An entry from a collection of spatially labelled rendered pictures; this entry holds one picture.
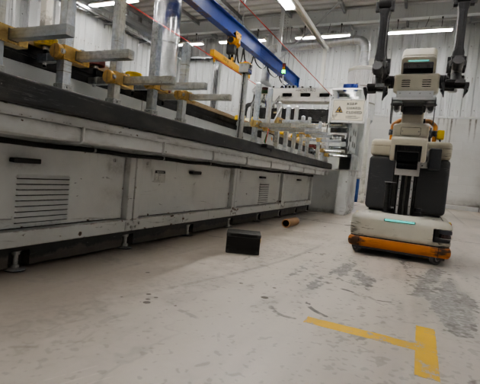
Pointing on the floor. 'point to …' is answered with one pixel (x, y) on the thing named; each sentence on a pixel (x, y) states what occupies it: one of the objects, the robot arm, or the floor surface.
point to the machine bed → (114, 185)
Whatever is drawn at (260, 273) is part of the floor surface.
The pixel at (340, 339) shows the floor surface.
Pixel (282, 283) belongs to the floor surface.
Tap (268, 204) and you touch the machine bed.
